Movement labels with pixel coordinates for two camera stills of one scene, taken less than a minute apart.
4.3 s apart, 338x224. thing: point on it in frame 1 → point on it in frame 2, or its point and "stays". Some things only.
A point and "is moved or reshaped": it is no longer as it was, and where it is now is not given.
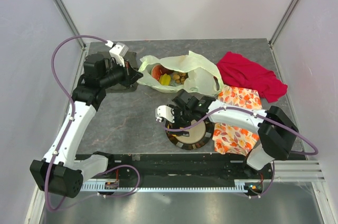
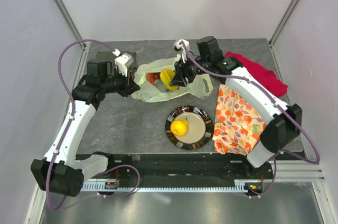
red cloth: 237,71 stays
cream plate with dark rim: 201,131 stays
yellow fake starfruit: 165,80 is moved or reshaped
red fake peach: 158,70 → 151,76
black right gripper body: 182,117 → 190,68
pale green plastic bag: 203,76 is moved or reshaped
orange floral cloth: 232,139 stays
